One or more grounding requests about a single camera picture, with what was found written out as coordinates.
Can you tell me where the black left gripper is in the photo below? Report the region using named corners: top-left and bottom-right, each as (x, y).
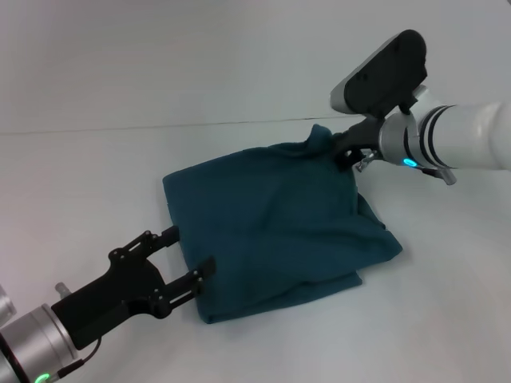
top-left (50, 225), bottom-right (218, 352)

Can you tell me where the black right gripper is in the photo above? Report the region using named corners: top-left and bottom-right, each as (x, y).
top-left (329, 115), bottom-right (391, 173)

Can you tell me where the teal t-shirt with FREE print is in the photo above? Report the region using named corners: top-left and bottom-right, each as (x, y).
top-left (160, 123), bottom-right (403, 326)

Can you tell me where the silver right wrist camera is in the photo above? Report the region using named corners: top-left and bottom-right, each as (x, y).
top-left (328, 28), bottom-right (430, 120)

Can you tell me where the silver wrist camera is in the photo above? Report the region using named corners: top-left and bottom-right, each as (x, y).
top-left (328, 28), bottom-right (430, 120)
top-left (0, 282), bottom-right (18, 318)

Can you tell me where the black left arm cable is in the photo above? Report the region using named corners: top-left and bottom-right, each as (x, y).
top-left (38, 338), bottom-right (101, 379)

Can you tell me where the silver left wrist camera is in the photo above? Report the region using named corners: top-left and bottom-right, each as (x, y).
top-left (0, 282), bottom-right (18, 318)

